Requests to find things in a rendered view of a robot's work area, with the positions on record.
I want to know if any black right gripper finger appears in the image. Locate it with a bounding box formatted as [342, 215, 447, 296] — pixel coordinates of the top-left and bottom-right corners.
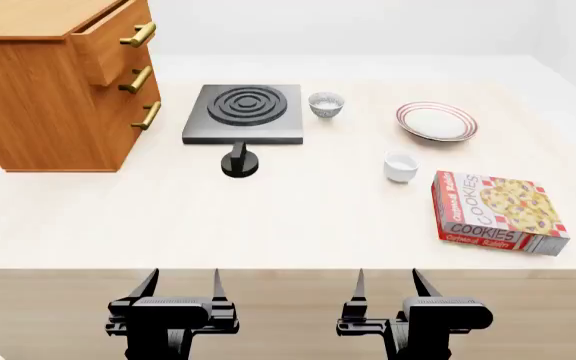
[350, 267, 370, 304]
[411, 267, 442, 300]

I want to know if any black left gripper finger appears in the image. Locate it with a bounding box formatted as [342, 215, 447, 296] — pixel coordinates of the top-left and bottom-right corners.
[128, 267, 160, 301]
[211, 267, 231, 302]

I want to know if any red oatmeal raisin cookies box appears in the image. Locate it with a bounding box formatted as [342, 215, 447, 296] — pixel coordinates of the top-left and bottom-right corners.
[431, 170, 572, 258]

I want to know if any grey stove burner plate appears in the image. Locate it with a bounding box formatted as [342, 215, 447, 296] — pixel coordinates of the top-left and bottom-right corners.
[181, 84, 305, 146]

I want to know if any white plate with red rings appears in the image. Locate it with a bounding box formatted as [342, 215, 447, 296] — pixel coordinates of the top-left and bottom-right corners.
[395, 100, 479, 144]

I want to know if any patterned grey white bowl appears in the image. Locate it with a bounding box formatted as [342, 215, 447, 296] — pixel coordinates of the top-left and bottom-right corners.
[308, 90, 346, 120]

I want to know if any plain white ramekin cup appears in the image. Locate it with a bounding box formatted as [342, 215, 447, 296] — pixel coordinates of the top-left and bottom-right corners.
[383, 150, 421, 184]

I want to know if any black stove knob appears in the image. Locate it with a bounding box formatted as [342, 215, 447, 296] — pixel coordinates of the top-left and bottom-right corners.
[220, 140, 260, 179]

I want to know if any wooden drawer cabinet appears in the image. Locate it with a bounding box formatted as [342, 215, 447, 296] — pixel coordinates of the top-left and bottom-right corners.
[0, 0, 163, 174]

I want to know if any open wooden drawer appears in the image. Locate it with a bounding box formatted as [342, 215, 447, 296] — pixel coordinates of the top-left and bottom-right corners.
[70, 0, 157, 87]

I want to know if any black right gripper camera box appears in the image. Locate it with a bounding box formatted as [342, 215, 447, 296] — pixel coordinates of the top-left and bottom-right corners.
[400, 294, 495, 332]

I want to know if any brass drawer handle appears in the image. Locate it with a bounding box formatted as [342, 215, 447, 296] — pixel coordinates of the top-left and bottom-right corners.
[118, 65, 154, 95]
[119, 21, 158, 49]
[130, 100, 162, 132]

